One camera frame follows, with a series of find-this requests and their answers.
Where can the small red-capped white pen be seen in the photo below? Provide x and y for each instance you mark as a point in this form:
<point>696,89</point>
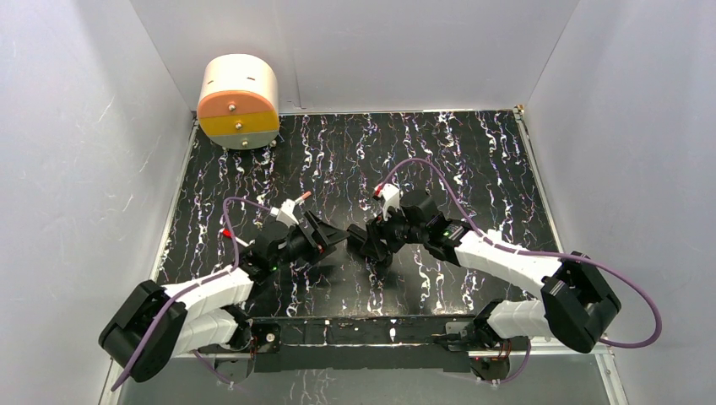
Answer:
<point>235,239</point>

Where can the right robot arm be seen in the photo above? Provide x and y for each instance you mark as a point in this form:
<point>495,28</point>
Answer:
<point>572,302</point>

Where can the aluminium front rail frame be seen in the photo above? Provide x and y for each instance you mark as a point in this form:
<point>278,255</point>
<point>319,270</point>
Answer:
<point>461,344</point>

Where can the pink white marker pen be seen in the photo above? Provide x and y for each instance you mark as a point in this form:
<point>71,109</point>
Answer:
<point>303,197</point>

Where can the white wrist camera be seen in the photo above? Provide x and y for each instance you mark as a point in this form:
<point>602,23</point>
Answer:
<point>285,213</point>
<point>389,197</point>

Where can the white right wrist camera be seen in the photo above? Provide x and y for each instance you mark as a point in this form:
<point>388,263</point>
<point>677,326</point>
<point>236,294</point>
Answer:
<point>389,197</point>

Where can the round cream drawer cabinet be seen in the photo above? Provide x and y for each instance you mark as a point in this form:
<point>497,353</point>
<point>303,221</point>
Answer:
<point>238,106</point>

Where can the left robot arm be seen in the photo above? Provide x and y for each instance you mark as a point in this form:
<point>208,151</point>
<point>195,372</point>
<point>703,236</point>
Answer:
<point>156,323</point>

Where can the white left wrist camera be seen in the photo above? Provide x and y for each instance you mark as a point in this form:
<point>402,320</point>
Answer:
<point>285,213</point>

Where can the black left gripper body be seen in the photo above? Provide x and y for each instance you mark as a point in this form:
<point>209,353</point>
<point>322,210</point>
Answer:
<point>316,239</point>

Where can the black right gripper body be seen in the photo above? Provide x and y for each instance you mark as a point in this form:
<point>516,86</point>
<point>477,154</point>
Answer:
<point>394,230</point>

